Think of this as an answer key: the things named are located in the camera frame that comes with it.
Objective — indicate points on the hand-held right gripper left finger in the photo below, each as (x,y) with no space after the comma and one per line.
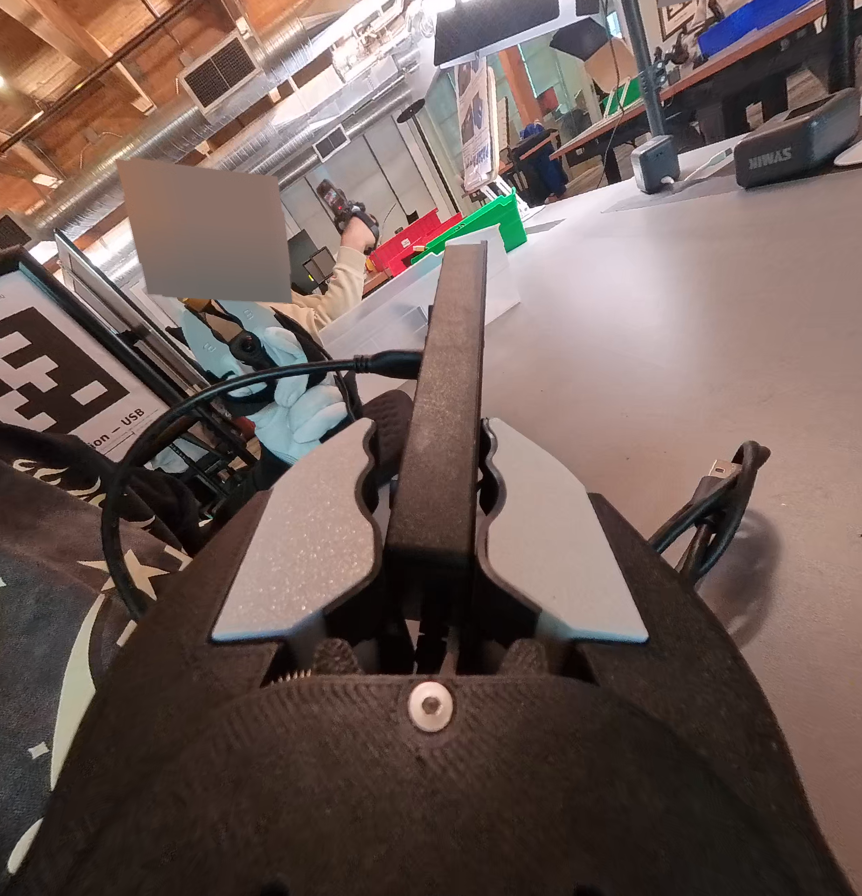
(298,546)

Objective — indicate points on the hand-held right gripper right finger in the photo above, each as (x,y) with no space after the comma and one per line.
(557,553)

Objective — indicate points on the clear plastic bin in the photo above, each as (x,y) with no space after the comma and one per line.
(375,315)

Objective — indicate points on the black usb hub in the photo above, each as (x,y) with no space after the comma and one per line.
(445,420)

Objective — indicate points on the red plastic bin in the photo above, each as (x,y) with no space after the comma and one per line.
(410,241)

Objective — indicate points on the framed tag sign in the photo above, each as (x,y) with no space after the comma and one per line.
(39,364)

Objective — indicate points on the person's printed black clothing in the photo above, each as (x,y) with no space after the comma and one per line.
(53,630)

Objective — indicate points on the white vent grille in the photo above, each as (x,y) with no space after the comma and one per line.
(217,70)

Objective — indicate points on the green plastic bin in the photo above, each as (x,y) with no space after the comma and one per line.
(501,224)

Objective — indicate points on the instruction poster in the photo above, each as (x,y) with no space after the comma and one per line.
(476,119)

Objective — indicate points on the led panel lamp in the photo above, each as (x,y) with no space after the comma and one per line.
(473,35)

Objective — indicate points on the grey charger block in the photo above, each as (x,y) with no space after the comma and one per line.
(655,164)

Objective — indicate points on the white poster stand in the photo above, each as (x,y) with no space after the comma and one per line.
(861,152)

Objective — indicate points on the blue plastic bin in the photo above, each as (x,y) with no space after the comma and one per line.
(746,28)

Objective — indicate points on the silver air duct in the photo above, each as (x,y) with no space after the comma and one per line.
(298,84)

